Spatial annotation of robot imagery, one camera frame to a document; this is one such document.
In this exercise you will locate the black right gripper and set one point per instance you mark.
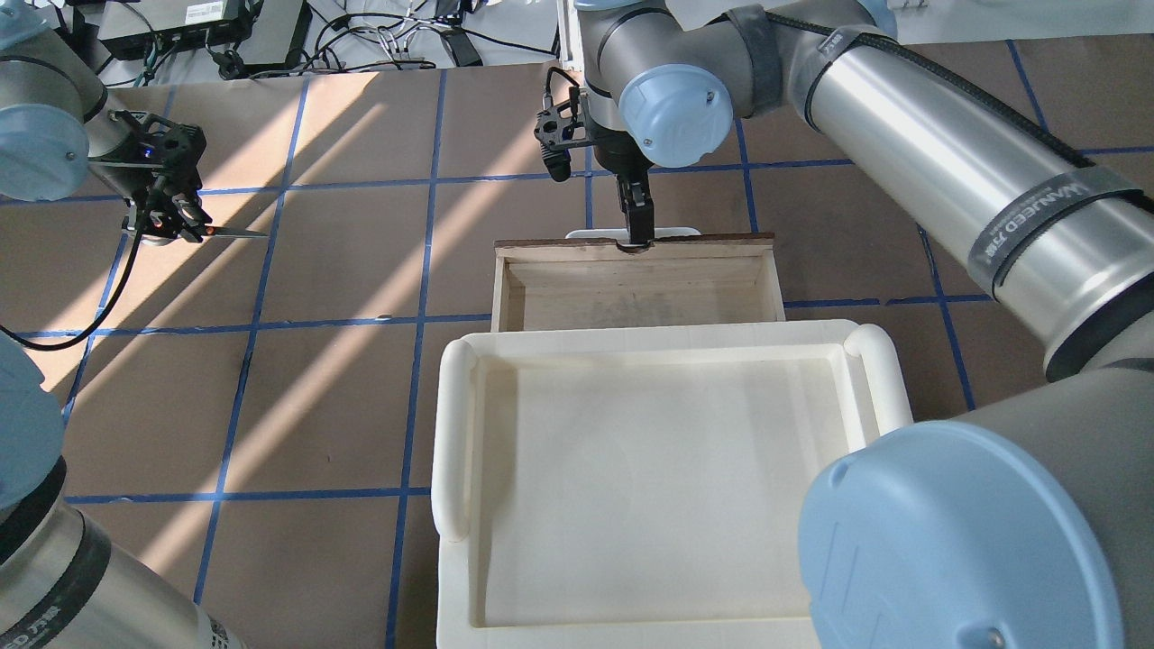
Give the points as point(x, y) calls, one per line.
point(622, 162)

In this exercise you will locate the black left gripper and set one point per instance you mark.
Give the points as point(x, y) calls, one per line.
point(171, 183)

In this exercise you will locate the red and white scissors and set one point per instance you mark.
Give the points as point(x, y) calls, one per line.
point(223, 232)

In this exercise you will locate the wooden drawer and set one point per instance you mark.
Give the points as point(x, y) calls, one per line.
point(600, 283)

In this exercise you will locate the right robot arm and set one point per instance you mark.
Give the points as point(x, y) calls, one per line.
point(989, 205)

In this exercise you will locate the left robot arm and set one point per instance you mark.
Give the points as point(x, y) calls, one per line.
point(66, 584)

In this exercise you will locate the white plastic tray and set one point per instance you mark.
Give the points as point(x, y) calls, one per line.
point(642, 487)

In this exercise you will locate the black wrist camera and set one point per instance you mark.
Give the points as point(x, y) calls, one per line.
point(558, 123)

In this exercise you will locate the aluminium frame post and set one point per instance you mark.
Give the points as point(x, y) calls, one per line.
point(570, 36)

